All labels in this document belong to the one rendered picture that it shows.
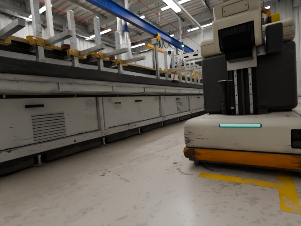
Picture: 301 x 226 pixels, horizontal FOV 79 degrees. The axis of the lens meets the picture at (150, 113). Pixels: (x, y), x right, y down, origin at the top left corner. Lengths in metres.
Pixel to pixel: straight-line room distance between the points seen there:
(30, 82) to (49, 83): 0.11
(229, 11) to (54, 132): 1.44
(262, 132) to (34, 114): 1.45
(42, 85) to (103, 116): 0.74
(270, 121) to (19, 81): 1.35
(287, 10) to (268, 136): 11.39
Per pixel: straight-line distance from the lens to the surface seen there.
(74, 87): 1.49
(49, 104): 1.63
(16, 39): 1.58
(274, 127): 1.00
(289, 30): 1.37
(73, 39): 1.55
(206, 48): 1.41
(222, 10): 1.17
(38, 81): 1.36
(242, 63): 1.25
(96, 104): 1.90
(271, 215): 0.78
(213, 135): 1.04
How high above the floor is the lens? 0.39
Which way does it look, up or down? 3 degrees down
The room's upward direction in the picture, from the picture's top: 4 degrees counter-clockwise
